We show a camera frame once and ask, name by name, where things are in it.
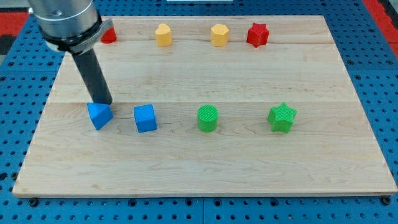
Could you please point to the red star block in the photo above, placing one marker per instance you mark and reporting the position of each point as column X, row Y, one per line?
column 258, row 35

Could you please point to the yellow hexagon block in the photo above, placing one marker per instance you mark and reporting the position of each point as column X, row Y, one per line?
column 219, row 35

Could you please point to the green cylinder block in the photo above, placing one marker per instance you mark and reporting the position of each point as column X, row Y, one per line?
column 207, row 118

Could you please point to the blue cube block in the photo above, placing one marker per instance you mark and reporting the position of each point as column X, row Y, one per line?
column 144, row 116

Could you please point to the green star block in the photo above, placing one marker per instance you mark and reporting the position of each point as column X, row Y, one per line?
column 281, row 118

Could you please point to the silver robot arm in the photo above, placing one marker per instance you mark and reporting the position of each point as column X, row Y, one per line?
column 74, row 26

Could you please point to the red block behind arm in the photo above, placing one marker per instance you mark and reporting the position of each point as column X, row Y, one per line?
column 109, row 36

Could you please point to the wooden board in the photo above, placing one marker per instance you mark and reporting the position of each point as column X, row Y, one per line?
column 330, row 150

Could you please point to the blue triangle block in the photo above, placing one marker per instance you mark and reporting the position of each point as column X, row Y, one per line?
column 100, row 114

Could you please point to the yellow heart block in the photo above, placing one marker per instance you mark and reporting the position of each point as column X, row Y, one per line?
column 163, row 35

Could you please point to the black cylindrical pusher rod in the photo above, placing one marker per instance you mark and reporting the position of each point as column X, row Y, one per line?
column 93, row 78

